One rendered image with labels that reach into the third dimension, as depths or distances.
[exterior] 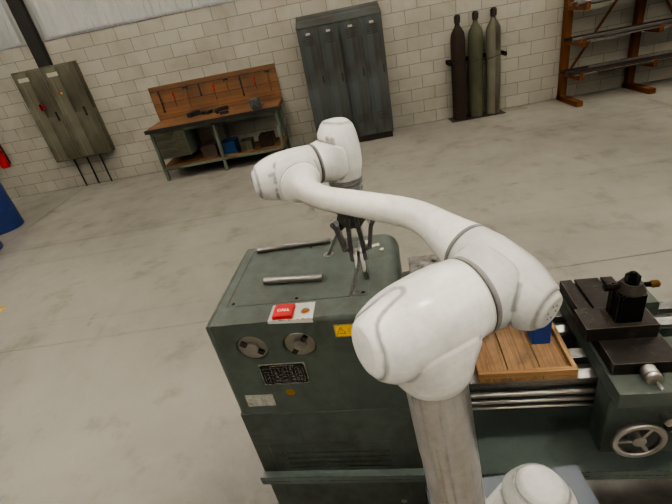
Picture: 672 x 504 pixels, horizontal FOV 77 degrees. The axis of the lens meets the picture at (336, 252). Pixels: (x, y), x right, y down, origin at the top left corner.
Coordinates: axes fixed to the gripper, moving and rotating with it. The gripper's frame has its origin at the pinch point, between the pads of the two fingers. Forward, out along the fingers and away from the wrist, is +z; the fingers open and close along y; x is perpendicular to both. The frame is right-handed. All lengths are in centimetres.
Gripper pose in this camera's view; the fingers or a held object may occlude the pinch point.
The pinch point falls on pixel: (359, 260)
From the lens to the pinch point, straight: 124.7
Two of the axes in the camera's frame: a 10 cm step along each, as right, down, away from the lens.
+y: 9.8, -1.1, -1.7
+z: 1.8, 8.5, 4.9
